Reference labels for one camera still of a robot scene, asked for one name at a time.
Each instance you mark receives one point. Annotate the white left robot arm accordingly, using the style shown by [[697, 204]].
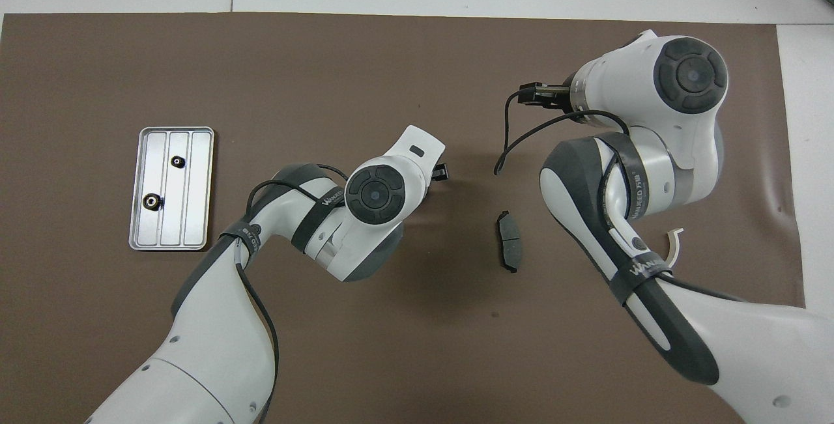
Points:
[[215, 346]]

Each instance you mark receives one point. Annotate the brown table mat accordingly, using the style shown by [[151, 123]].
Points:
[[391, 359]]

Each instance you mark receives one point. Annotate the white curved plastic bracket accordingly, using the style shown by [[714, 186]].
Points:
[[675, 245]]

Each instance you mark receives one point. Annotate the dark grey brake pad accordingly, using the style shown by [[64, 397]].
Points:
[[509, 241]]

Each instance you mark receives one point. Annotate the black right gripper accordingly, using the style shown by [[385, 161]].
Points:
[[560, 97]]

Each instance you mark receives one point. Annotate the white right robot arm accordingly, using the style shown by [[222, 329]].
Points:
[[749, 346]]

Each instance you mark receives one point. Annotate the black bearing gear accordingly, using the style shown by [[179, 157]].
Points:
[[177, 161], [152, 201]]

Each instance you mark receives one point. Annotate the silver metal tray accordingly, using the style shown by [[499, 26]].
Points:
[[195, 202]]

